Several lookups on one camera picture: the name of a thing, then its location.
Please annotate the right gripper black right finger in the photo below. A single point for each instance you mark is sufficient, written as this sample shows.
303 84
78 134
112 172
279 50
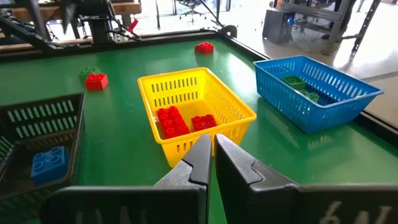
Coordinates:
242 186

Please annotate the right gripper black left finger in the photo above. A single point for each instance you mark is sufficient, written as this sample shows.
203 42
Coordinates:
186 193

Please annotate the long red toy block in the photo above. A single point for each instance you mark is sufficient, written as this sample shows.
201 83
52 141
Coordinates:
172 123

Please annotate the small red toy block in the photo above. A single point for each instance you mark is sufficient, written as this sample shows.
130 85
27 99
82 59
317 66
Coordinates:
97 82
203 122
204 48

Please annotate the small green toy block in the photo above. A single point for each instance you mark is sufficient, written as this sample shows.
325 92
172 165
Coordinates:
310 96
87 71
293 81

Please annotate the small blue toy block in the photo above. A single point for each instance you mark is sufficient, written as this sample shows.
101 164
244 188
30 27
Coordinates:
49 165

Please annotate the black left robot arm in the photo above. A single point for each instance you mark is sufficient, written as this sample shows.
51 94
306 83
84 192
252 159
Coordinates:
99 25

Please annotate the yellow plastic basket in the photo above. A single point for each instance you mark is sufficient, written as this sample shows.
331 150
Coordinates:
172 151

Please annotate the blue plastic basket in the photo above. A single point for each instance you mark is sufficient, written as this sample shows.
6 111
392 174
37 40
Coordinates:
311 115

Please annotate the black table edge clamp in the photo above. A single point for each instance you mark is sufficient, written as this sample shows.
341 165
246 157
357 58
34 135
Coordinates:
228 31

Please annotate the black computer tower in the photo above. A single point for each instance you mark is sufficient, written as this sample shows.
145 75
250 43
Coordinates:
276 26

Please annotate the black plastic basket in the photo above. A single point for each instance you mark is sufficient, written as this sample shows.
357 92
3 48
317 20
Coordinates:
18 174

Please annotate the small red tag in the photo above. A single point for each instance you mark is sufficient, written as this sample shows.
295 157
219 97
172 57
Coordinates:
133 25

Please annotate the black office chair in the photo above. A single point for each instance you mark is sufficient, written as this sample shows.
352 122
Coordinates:
189 9

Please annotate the wooden workbench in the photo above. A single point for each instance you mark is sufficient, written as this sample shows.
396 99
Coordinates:
124 7

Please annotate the black table edge frame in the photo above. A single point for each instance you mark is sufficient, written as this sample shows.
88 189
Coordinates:
174 35

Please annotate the gray metal workbench frame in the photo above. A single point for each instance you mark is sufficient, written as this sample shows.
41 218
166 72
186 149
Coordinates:
335 18

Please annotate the black diagonal frame strut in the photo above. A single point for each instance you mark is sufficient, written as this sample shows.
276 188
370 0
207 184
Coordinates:
25 34

